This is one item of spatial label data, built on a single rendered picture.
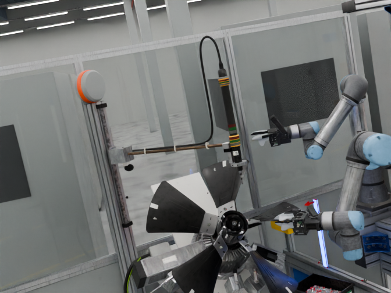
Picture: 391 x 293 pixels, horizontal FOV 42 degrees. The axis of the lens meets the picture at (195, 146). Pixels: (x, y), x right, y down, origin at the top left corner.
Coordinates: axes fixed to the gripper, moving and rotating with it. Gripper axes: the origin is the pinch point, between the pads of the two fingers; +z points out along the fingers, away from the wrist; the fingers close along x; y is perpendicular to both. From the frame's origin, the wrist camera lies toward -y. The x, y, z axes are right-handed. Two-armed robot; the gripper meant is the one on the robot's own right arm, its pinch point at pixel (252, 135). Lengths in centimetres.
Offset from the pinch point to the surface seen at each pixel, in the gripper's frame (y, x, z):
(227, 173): 0, -52, 14
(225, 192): 6, -60, 16
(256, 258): 26, -85, 7
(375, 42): 8, 290, -143
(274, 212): 19, -60, -4
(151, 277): 27, -86, 51
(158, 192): -3, -71, 43
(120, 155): -14, -41, 63
